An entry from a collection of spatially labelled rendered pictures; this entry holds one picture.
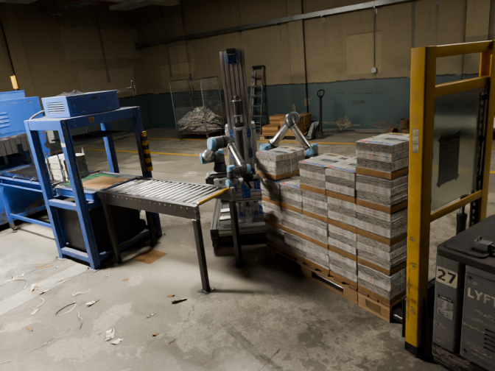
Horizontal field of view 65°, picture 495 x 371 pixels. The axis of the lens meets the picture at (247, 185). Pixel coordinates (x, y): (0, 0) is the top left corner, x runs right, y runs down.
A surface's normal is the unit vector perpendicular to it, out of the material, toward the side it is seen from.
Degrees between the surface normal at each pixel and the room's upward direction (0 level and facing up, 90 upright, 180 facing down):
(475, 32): 90
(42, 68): 90
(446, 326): 90
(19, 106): 90
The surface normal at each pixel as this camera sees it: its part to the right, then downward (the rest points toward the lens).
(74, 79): 0.82, 0.08
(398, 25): -0.57, 0.29
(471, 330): -0.82, 0.24
